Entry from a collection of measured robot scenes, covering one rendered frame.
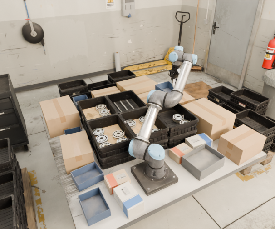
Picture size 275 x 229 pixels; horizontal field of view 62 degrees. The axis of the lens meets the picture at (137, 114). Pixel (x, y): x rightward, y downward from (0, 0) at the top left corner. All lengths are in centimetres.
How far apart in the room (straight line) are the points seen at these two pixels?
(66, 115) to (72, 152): 50
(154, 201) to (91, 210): 42
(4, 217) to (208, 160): 160
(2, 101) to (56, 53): 227
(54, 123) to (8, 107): 95
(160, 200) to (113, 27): 418
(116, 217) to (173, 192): 42
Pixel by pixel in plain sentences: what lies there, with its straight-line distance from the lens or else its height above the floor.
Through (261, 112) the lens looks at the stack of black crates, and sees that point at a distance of 336.
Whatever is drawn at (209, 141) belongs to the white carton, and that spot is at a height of 78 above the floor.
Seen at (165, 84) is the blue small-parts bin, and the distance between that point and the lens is 218.
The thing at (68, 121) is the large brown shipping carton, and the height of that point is 82.
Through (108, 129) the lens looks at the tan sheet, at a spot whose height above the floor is 83.
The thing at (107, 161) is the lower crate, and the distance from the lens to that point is 182.
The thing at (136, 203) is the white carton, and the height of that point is 79.
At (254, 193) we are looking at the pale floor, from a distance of 285.
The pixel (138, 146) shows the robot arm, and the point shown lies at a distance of 163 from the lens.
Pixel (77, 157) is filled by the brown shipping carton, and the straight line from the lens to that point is 181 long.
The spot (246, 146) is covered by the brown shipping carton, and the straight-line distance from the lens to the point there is 198.
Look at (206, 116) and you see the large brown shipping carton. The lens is 214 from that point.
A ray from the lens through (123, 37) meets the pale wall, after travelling 539.
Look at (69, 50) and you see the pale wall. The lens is 505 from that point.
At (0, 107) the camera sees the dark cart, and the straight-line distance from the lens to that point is 307.
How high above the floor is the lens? 203
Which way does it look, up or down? 32 degrees down
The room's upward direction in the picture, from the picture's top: 1 degrees counter-clockwise
